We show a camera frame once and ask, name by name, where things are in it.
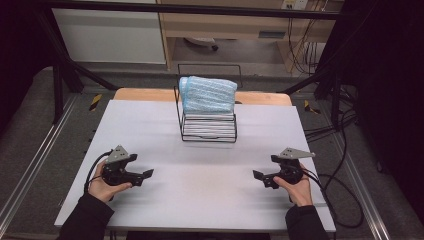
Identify aluminium rail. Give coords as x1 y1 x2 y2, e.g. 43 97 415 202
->
333 133 391 240
0 94 79 228

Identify white cabinet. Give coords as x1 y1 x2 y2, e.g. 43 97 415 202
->
50 8 167 65

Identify black floor cables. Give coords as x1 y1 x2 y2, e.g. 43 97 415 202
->
304 84 359 143

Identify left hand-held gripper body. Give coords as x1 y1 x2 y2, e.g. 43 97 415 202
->
101 144 144 188

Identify person's left hand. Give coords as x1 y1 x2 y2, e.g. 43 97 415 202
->
88 161 133 204

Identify white wall socket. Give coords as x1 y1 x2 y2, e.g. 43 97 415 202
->
281 0 309 10

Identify white table mat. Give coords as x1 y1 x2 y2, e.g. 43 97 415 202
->
54 99 337 233

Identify blue ribbed cloth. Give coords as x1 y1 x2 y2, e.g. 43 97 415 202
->
178 75 238 115

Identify left hand-held gripper cable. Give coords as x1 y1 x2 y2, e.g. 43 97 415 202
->
83 149 114 194

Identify hand-held gripper cable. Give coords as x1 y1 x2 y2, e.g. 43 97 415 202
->
301 168 365 229
83 149 114 194

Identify yellow black tape strip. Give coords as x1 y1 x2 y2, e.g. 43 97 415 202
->
303 99 322 115
88 93 103 112

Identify black wire rack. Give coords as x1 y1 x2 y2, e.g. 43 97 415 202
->
173 63 244 144

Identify right hand-held gripper cable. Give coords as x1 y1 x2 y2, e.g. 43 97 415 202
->
301 168 365 229

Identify black metal crossbar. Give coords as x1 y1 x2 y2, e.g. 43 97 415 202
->
33 0 348 21

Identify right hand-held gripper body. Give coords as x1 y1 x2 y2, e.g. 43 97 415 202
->
263 147 316 189

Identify hanging black cable bundle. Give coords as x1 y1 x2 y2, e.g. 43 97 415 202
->
287 18 321 75

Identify black metal stand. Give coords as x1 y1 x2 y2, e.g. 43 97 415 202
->
281 66 344 131
33 6 119 124

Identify light wooden desk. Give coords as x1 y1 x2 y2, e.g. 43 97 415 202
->
156 0 344 73

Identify office chair base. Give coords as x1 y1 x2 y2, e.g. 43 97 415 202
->
184 37 220 52

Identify person's right hand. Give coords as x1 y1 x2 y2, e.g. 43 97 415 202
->
273 163 314 208

